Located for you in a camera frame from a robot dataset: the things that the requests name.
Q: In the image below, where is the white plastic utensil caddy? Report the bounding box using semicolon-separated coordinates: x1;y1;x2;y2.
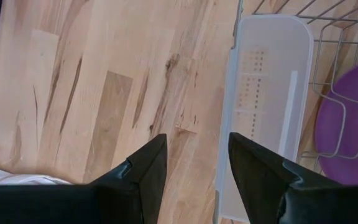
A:
213;14;315;223

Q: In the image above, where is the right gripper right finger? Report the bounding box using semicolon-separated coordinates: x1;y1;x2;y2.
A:
228;132;358;224

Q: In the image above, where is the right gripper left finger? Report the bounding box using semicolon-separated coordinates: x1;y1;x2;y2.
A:
0;133;168;224

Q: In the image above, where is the white folded towel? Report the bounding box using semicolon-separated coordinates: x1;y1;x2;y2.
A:
0;161;73;187

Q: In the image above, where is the grey wire dish rack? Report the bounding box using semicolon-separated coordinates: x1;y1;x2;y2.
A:
233;0;358;175

